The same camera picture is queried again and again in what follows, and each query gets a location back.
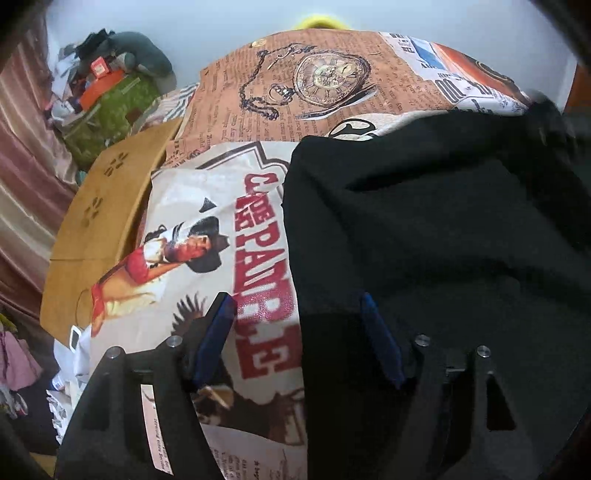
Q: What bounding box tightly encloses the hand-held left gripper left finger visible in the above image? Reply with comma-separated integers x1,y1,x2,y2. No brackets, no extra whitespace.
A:
55,291,238,480

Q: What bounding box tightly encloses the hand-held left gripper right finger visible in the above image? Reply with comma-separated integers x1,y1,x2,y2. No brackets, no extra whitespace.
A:
360,293,541,480

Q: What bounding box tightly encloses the black printed t-shirt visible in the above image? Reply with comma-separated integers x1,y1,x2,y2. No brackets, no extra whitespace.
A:
281,99,591,480

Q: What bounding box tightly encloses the printed blanket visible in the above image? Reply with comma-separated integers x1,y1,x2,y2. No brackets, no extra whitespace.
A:
46,28,532,480

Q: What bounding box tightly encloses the pile of papers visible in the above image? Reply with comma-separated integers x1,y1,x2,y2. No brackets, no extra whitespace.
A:
46,342,95,441

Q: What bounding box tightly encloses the wooden lap table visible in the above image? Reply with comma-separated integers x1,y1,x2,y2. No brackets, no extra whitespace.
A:
39,117,183,344

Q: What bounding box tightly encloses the pink cloth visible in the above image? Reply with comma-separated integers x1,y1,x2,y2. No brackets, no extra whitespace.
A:
0,318,43,393

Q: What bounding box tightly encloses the green fabric storage box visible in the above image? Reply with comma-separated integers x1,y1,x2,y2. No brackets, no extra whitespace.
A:
62,76,162,171

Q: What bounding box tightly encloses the striped curtain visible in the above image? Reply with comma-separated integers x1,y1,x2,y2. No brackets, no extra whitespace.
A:
0,23,79,324

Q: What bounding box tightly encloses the orange flat box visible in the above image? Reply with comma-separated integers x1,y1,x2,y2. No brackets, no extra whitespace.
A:
78,69,126,105

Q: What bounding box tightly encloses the yellow foam tube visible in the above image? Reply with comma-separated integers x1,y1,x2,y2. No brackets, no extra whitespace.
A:
295,14,352,30

